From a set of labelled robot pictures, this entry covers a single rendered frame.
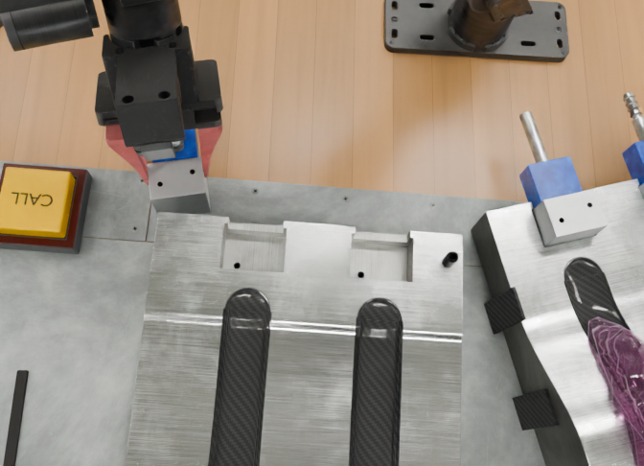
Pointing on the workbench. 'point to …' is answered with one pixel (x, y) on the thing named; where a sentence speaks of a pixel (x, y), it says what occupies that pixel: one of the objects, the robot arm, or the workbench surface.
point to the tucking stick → (15, 418)
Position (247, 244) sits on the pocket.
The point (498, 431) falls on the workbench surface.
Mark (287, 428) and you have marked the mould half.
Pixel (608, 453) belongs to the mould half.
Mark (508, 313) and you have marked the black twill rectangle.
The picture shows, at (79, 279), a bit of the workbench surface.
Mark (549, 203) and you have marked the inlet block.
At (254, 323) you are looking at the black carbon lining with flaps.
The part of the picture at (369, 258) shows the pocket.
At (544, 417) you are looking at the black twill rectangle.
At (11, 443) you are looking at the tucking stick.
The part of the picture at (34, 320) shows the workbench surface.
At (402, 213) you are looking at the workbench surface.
